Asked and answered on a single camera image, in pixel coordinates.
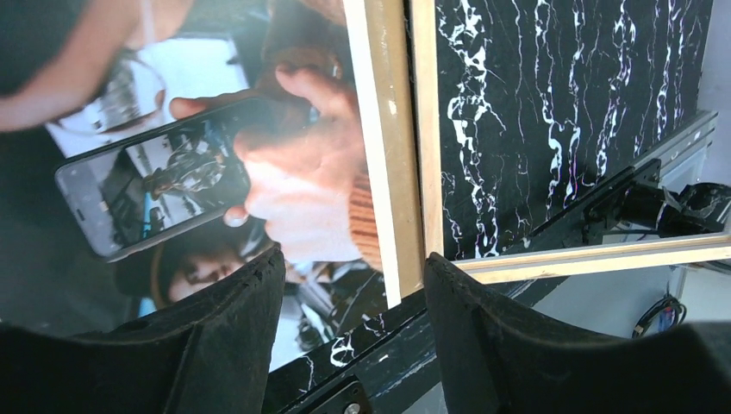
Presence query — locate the printed photo with white border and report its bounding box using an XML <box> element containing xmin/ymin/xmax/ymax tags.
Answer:
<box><xmin>1</xmin><ymin>1</ymin><xmax>388</xmax><ymax>369</ymax></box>

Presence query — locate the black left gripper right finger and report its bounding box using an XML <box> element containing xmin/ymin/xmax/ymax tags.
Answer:
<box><xmin>423</xmin><ymin>254</ymin><xmax>730</xmax><ymax>413</ymax></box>

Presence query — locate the brown cardboard backing board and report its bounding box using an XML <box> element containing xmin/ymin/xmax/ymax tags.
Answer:
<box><xmin>364</xmin><ymin>1</ymin><xmax>425</xmax><ymax>307</ymax></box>

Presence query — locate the white wooden picture frame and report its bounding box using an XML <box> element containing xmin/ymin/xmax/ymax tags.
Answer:
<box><xmin>409</xmin><ymin>1</ymin><xmax>730</xmax><ymax>283</ymax></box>

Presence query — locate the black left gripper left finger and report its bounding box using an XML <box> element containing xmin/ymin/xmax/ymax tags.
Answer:
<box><xmin>1</xmin><ymin>247</ymin><xmax>285</xmax><ymax>413</ymax></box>

